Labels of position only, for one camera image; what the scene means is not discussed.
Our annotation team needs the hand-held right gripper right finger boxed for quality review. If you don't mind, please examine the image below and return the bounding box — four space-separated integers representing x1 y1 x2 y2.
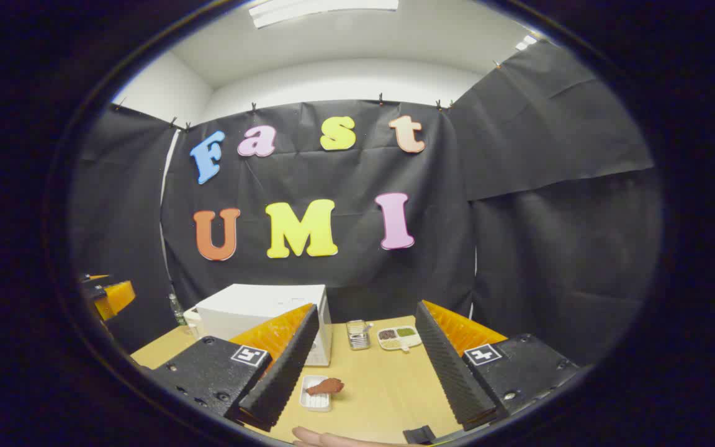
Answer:
415 300 582 432

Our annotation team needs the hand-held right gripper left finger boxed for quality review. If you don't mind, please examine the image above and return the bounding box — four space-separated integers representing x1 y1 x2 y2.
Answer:
140 303 321 433

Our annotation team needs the brown chicken drumstick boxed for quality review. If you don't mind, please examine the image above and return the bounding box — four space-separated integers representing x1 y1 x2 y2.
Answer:
305 377 345 397

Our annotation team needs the white microwave oven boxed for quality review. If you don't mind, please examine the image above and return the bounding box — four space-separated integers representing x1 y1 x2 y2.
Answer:
195 284 333 367

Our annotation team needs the white rectangular tray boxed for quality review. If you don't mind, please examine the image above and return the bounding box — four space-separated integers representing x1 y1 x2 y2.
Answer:
299 375 333 412

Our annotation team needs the white divided seed plate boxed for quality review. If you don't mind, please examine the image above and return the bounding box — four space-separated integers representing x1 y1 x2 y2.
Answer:
377 325 423 353

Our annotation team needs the black backdrop cloth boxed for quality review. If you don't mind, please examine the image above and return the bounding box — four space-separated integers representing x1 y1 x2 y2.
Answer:
69 40 662 367

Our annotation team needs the long ceiling light panel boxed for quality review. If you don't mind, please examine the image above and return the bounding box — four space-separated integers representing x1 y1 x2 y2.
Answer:
248 0 400 29

